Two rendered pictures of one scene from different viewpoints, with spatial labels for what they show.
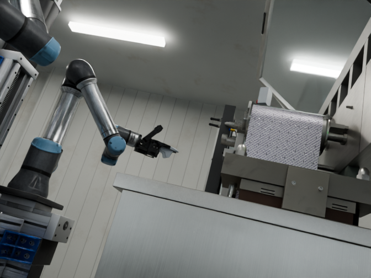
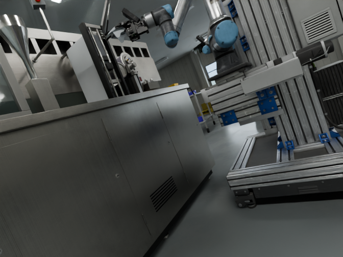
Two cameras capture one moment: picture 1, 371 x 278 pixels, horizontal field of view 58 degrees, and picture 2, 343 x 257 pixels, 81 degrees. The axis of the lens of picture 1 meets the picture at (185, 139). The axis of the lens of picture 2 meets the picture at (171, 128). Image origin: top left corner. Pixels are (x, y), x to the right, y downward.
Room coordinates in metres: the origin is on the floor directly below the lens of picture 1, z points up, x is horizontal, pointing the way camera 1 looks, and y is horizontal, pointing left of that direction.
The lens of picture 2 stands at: (2.67, 0.58, 0.72)
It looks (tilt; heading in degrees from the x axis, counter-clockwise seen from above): 5 degrees down; 202
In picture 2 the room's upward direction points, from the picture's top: 22 degrees counter-clockwise
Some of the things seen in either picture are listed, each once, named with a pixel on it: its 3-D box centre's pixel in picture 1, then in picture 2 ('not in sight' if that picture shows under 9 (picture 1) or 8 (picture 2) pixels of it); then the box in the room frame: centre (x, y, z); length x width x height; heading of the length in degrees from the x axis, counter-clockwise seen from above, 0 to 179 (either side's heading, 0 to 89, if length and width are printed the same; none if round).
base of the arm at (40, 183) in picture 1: (31, 182); (226, 62); (1.36, 0.54, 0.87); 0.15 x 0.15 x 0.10
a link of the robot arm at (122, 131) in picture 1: (117, 134); (163, 15); (1.56, 0.32, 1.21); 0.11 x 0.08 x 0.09; 106
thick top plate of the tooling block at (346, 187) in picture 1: (294, 185); (139, 93); (0.90, -0.33, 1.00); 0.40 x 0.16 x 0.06; 78
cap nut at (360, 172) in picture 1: (363, 175); not in sight; (0.82, -0.47, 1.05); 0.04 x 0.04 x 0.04
